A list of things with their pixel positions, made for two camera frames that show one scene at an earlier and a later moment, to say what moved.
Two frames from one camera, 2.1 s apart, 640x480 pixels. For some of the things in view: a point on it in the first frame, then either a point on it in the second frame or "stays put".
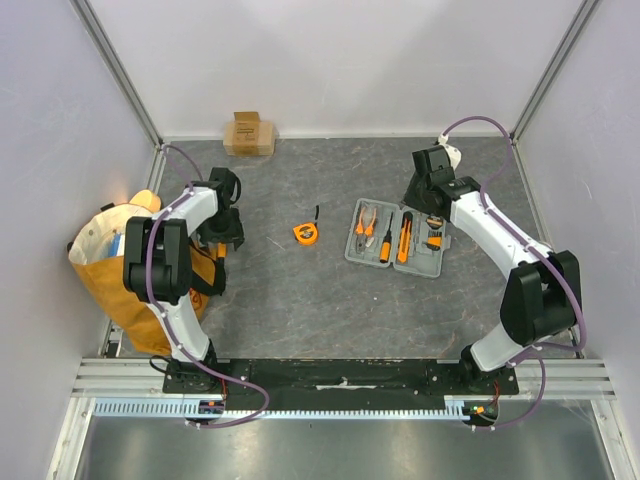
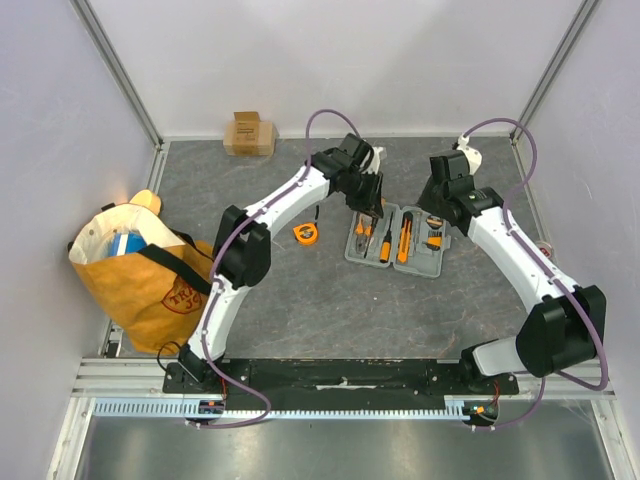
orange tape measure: (306, 234) stays put
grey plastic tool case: (406, 240) stays put
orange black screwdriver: (385, 248) stays put
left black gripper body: (223, 227) to (361, 191)
